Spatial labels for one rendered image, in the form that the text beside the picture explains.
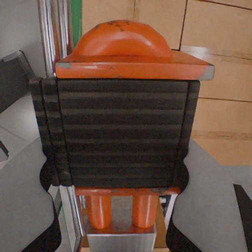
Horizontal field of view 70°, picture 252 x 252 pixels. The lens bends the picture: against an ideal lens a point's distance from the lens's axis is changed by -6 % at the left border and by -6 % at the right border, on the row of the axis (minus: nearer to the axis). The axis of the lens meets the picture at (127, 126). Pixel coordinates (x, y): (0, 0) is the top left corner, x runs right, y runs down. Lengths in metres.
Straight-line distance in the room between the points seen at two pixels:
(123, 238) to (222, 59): 0.85
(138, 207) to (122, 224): 0.03
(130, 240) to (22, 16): 1.45
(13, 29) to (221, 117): 1.40
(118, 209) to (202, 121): 0.85
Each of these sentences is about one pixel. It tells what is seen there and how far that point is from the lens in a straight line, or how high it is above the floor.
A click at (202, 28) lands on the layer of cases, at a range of 0.88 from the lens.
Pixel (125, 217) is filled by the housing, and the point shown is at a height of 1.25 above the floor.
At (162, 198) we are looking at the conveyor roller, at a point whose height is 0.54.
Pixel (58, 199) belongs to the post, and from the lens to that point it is 1.74.
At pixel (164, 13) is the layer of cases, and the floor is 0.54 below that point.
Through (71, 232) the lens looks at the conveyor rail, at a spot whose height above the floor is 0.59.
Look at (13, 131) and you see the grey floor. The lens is 1.82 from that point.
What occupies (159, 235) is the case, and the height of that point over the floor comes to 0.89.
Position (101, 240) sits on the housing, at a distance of 0.19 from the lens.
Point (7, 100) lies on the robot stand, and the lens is 1.25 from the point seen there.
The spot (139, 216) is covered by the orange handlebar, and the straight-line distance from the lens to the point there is 0.17.
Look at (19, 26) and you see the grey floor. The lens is 1.52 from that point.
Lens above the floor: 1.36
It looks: 61 degrees down
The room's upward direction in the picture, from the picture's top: 176 degrees clockwise
